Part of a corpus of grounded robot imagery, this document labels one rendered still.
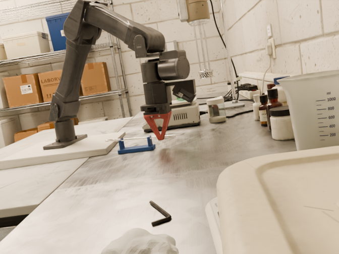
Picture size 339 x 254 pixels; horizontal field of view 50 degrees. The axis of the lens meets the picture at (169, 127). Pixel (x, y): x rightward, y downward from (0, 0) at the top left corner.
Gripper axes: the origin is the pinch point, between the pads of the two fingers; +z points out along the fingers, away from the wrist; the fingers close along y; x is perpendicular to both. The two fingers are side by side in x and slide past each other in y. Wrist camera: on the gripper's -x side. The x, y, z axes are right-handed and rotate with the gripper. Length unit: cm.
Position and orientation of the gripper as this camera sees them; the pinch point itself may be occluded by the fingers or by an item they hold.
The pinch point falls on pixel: (160, 136)
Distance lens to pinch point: 97.2
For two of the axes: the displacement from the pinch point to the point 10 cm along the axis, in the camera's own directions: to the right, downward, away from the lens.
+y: 1.8, -1.8, 9.7
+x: -9.8, 0.9, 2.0
